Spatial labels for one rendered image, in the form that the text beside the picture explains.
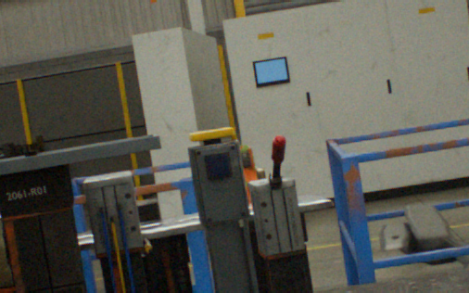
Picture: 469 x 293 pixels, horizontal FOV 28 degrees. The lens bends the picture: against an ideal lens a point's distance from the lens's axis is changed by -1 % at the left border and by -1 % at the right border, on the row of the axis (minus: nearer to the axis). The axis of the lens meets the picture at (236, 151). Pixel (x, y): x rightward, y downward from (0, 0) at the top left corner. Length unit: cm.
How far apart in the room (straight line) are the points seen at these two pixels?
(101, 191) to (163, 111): 797
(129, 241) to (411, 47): 808
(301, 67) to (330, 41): 38
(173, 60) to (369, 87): 194
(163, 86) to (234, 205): 812
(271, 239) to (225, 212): 19
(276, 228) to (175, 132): 794
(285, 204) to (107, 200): 28
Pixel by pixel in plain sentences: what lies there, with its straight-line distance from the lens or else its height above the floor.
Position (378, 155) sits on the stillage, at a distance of 333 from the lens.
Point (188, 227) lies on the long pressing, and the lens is 162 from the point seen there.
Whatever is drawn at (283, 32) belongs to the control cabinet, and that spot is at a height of 178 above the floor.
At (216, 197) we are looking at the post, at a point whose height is 107.
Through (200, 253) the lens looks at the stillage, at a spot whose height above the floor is 68.
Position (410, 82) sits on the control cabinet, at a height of 111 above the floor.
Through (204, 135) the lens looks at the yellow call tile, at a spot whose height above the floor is 115.
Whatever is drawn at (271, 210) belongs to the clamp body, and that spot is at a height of 102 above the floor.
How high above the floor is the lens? 120
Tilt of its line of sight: 3 degrees down
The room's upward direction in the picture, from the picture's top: 9 degrees counter-clockwise
